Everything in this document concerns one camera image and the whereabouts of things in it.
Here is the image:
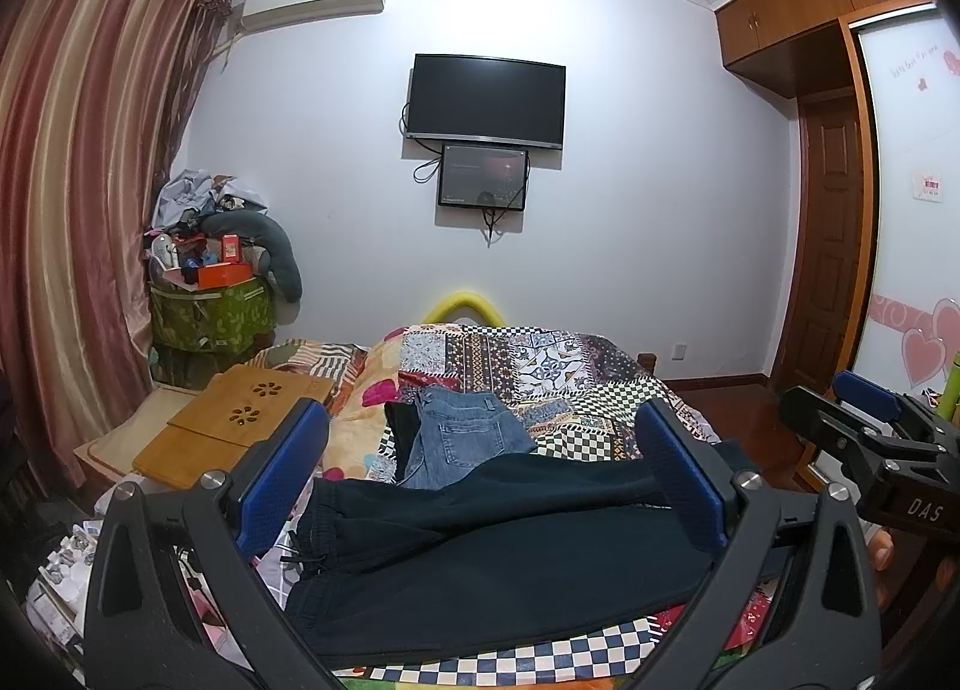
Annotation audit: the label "dark teal sweatpants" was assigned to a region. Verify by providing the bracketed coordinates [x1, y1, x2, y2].
[285, 454, 711, 669]

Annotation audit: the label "person's right hand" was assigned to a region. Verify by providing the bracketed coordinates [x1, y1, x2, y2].
[867, 527, 895, 610]

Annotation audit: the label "green bottle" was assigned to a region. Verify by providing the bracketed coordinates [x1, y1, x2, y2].
[935, 353, 960, 422]

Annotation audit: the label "white cabinet with stickers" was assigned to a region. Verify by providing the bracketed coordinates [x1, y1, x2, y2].
[854, 6, 958, 394]

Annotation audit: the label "colourful patchwork bed quilt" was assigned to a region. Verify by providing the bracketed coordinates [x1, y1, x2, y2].
[245, 325, 721, 688]

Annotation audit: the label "green patterned storage bag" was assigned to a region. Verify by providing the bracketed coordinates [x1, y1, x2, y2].
[149, 277, 275, 353]

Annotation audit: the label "orange box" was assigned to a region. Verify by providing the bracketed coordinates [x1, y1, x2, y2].
[197, 263, 254, 290]

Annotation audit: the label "folded blue jeans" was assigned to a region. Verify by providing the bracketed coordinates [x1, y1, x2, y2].
[384, 385, 535, 490]

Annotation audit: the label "grey neck pillow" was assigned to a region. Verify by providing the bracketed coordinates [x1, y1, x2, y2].
[200, 211, 302, 303]

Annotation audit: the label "yellow hoop behind bed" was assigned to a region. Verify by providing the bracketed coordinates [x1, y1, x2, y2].
[423, 290, 506, 328]

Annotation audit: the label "striped red gold curtain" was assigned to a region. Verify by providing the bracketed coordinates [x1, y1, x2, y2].
[2, 0, 231, 488]

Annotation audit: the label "small black wall monitor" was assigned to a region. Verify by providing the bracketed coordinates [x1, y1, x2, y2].
[438, 144, 529, 212]

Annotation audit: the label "wall mounted black television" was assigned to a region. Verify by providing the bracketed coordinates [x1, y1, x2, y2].
[405, 55, 566, 151]

